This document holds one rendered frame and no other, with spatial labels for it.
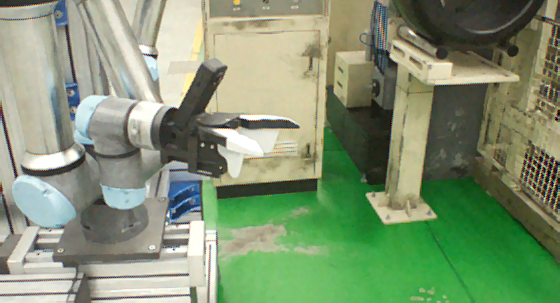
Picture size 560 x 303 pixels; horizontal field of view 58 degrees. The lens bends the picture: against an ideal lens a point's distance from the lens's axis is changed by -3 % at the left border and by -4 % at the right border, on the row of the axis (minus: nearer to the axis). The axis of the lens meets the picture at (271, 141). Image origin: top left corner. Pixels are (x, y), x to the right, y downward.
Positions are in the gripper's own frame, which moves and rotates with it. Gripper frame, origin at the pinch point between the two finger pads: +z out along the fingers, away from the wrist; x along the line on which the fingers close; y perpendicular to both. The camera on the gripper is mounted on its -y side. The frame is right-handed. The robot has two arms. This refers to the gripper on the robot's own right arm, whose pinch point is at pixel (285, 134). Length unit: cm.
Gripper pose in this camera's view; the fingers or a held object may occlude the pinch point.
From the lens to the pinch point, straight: 73.9
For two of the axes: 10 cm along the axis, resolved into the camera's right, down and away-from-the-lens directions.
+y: -0.5, 9.5, 3.0
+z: 9.3, 1.5, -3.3
